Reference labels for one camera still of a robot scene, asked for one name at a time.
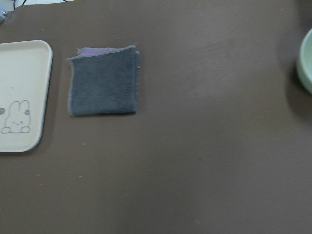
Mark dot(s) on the cream rabbit tray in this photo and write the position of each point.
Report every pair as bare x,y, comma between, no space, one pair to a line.
24,81

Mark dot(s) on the grey folded cloth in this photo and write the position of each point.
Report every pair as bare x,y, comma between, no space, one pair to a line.
104,81

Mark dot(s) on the mint green bowl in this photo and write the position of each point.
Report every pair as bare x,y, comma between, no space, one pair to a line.
304,62

